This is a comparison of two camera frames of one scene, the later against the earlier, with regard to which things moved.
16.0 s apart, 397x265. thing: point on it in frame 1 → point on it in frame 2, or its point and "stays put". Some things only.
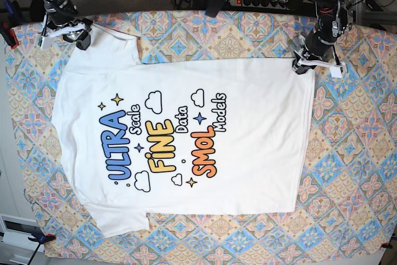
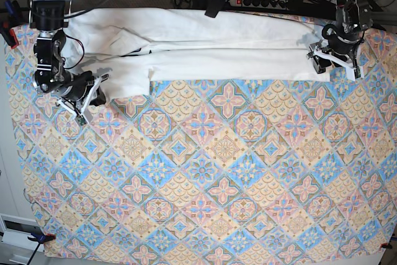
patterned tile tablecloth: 352,208 stays put
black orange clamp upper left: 10,18 stays put
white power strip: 261,2 stays put
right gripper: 65,23 → 79,89
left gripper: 319,51 → 340,50
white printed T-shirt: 181,136 → 131,47
